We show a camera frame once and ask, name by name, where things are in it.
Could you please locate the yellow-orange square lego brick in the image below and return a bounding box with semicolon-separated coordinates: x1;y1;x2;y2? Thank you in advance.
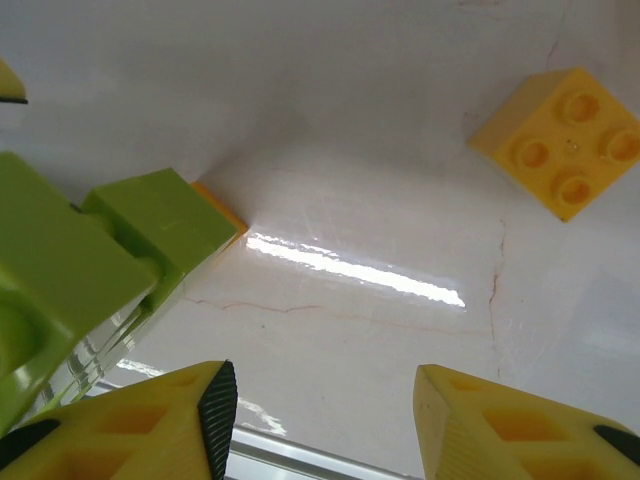
191;181;250;251
467;67;640;224

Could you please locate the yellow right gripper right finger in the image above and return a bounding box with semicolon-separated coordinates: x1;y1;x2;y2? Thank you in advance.
412;364;640;480

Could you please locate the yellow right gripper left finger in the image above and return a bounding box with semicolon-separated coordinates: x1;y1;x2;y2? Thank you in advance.
0;359;237;480

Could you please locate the lime green long lego brick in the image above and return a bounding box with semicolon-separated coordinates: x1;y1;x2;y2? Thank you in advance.
81;168;242;314
0;151;162;437

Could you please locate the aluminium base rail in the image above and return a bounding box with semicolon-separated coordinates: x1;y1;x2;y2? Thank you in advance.
227;424;419;480

